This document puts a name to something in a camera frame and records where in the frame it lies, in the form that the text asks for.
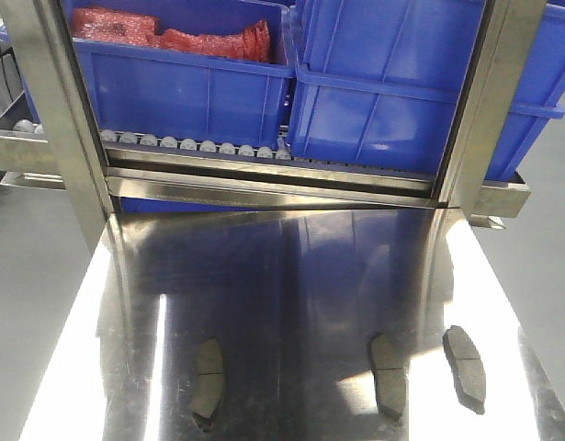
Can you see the white roller conveyor track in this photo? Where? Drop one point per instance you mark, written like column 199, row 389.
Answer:
column 195, row 144

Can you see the right blue plastic bin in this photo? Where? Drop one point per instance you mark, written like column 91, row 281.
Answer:
column 378, row 81

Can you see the stainless steel rack frame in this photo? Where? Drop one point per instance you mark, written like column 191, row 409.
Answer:
column 97, row 174

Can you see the red bubble wrap bag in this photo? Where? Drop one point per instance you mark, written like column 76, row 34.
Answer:
column 107, row 25

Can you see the left blue plastic bin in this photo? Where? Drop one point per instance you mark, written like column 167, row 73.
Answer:
column 188, row 95

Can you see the blue plastic bin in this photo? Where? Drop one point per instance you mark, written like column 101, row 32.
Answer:
column 378, row 81
column 188, row 95

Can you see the far right blue bin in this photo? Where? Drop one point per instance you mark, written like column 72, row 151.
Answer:
column 537, row 97

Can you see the brake pad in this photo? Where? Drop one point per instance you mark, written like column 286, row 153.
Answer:
column 467, row 368
column 388, row 369
column 210, row 381

